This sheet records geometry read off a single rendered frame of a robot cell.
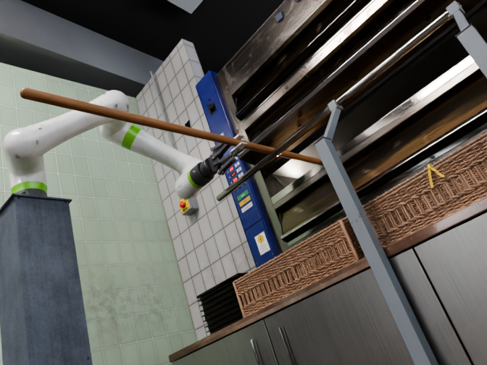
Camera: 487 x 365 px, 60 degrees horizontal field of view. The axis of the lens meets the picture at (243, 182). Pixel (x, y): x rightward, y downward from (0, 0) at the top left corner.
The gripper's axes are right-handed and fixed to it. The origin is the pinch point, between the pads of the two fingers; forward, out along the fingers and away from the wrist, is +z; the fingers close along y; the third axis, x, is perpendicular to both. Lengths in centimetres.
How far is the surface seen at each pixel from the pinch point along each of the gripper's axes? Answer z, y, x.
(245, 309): -27, 58, -5
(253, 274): -17, 48, -4
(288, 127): -1.2, -19.3, -44.5
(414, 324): 38, 83, 6
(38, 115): -125, -102, 21
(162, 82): -89, -126, -56
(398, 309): 36, 78, 7
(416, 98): 54, 4, -53
